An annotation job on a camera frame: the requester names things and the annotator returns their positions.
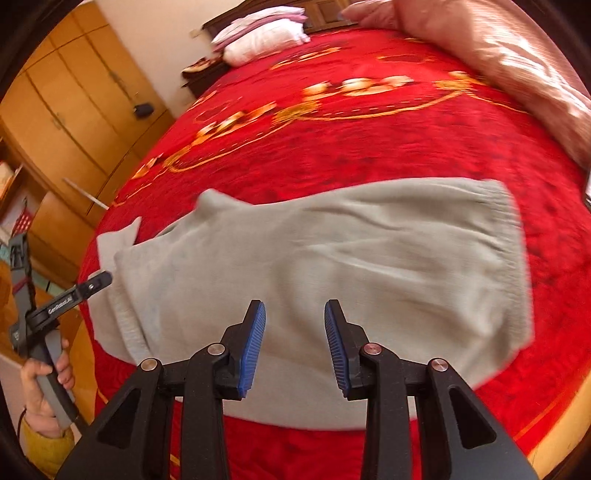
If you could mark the dark wooden headboard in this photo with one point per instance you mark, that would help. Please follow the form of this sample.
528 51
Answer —
317 15

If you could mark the pink quilted duvet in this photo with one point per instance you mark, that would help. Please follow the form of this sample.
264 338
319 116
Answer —
501 41

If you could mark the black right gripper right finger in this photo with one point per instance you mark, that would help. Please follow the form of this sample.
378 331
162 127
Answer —
418 412

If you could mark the white lower pillow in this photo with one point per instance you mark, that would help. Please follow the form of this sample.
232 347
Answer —
265 40

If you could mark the black bag on wardrobe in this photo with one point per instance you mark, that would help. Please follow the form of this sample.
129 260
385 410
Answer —
143 110

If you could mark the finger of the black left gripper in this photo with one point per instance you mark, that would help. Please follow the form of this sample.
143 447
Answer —
46 317

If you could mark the pink upper pillow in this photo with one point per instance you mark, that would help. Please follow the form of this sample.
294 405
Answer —
241 26

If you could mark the yellow sleeve forearm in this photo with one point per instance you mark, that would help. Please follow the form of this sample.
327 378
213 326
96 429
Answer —
46 445

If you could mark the items on nightstand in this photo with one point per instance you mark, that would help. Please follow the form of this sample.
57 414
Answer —
202 64

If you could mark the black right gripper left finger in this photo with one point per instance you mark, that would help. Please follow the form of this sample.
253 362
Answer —
130 438

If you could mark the dark wooden nightstand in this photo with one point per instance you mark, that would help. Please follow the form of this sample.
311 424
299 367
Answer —
202 81

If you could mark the grey knit pants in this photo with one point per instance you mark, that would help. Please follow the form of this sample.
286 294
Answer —
432 267

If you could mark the wooden wardrobe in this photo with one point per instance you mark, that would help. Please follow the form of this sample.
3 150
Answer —
68 116

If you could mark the red floral bedspread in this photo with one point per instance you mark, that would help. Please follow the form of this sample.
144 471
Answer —
359 106

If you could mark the red basket on shelf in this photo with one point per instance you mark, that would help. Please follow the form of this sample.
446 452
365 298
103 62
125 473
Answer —
24 220

